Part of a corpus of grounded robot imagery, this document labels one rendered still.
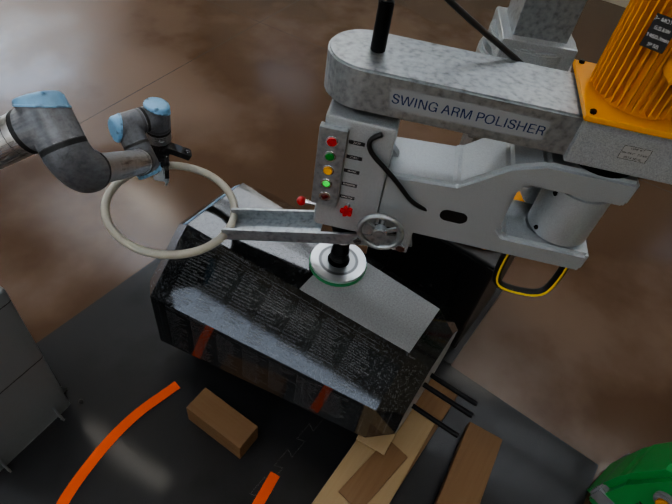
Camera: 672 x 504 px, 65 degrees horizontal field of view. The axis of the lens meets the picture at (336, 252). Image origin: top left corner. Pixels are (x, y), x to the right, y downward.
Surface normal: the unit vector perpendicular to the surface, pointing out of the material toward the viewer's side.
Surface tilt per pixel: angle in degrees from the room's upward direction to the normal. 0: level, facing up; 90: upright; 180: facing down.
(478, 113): 90
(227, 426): 0
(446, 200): 90
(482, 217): 90
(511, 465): 0
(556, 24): 90
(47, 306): 0
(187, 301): 45
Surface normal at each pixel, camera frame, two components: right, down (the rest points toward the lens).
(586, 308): 0.11, -0.66
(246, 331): -0.29, -0.04
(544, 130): -0.20, 0.72
